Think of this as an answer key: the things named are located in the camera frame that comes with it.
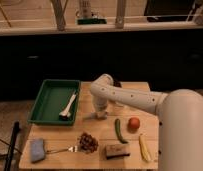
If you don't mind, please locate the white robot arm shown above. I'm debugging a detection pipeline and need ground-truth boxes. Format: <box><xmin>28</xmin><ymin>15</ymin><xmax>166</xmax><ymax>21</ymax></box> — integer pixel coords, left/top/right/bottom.
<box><xmin>90</xmin><ymin>74</ymin><xmax>203</xmax><ymax>171</ymax></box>

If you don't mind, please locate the green chili pepper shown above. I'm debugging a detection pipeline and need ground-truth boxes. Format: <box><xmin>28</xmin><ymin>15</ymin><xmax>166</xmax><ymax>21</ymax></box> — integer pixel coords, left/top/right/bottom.
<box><xmin>115</xmin><ymin>118</ymin><xmax>128</xmax><ymax>144</ymax></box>

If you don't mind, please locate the dark red bowl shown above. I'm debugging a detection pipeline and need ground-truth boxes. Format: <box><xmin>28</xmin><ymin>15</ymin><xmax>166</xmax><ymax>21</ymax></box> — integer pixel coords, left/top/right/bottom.
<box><xmin>114</xmin><ymin>80</ymin><xmax>122</xmax><ymax>88</ymax></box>

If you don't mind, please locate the white brush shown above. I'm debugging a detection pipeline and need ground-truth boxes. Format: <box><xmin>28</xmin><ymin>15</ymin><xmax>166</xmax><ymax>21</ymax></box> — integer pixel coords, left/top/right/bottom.
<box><xmin>59</xmin><ymin>93</ymin><xmax>76</xmax><ymax>119</ymax></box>

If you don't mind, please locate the red tomato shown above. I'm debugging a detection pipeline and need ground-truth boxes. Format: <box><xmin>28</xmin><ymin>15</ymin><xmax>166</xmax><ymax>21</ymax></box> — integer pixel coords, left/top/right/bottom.
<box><xmin>128</xmin><ymin>117</ymin><xmax>140</xmax><ymax>130</ymax></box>

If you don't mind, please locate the brown grape bunch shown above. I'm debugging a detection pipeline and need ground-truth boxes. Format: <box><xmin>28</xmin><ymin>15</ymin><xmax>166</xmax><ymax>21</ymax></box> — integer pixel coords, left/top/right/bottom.
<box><xmin>79</xmin><ymin>132</ymin><xmax>98</xmax><ymax>153</ymax></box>

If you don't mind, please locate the green plastic tray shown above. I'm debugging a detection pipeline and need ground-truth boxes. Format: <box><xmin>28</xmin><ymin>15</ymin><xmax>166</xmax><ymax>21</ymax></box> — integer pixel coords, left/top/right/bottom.
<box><xmin>28</xmin><ymin>79</ymin><xmax>81</xmax><ymax>126</ymax></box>

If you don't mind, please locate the yellow green sponge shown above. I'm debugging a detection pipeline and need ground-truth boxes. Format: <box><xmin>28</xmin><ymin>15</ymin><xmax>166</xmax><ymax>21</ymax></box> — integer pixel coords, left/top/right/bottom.
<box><xmin>105</xmin><ymin>144</ymin><xmax>130</xmax><ymax>159</ymax></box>

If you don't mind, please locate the metal fork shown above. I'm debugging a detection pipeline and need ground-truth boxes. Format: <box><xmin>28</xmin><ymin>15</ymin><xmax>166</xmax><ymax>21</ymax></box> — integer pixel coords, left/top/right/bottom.
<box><xmin>46</xmin><ymin>146</ymin><xmax>78</xmax><ymax>154</ymax></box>

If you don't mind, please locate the blue folded cloth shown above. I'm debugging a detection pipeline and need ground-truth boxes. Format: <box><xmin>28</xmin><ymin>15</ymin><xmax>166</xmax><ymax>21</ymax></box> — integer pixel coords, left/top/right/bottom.
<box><xmin>30</xmin><ymin>139</ymin><xmax>45</xmax><ymax>163</ymax></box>

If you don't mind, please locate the black pole stand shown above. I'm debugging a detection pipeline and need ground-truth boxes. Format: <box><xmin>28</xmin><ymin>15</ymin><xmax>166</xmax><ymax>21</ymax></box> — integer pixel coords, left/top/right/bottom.
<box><xmin>4</xmin><ymin>121</ymin><xmax>20</xmax><ymax>171</ymax></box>

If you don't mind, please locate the green base white post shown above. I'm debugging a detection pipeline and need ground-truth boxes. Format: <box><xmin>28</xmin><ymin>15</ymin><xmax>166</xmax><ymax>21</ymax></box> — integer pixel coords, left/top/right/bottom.
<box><xmin>76</xmin><ymin>0</ymin><xmax>107</xmax><ymax>25</ymax></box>

